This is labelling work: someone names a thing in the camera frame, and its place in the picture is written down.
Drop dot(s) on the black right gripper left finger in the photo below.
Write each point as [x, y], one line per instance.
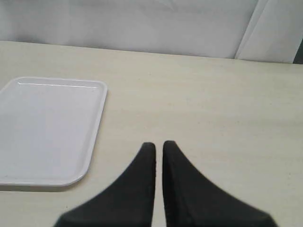
[127, 202]

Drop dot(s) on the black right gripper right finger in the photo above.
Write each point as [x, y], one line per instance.
[191, 200]

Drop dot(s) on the white plastic tray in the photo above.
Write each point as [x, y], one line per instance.
[48, 129]

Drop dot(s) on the white backdrop curtain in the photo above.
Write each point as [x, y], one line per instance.
[254, 30]

